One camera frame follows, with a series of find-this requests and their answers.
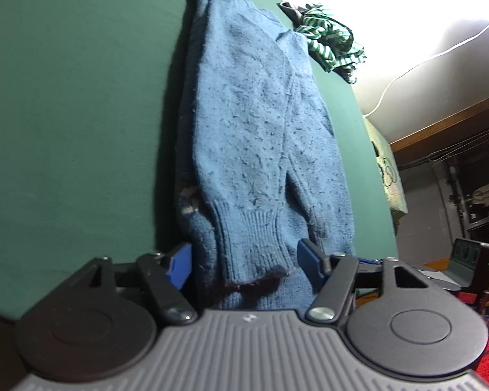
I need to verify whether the pale green printed cloth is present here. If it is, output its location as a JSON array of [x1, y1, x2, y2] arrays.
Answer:
[[366, 117, 409, 223]]

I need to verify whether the white cable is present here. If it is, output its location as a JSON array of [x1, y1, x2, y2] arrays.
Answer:
[[364, 15, 489, 117]]

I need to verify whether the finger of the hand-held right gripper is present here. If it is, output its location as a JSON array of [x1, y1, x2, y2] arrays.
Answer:
[[355, 256, 384, 271]]

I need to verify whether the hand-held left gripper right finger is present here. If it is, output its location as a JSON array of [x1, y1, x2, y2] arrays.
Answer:
[[297, 238, 436, 327]]

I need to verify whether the dark shelf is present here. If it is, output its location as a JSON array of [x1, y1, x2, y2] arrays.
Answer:
[[431, 121, 489, 255]]

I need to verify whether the blue knit sweater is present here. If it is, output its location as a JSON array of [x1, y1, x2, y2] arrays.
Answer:
[[174, 0, 358, 311]]

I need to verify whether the green white striped garment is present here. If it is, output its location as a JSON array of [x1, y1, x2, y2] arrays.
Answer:
[[277, 1, 358, 85]]

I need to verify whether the wooden door frame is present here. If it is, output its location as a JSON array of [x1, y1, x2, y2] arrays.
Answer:
[[390, 89, 489, 153]]

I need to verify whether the green bed sheet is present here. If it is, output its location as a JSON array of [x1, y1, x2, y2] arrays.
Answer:
[[0, 0, 401, 323]]

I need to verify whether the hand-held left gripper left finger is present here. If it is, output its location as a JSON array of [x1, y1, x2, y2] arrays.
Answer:
[[87, 241, 199, 327]]

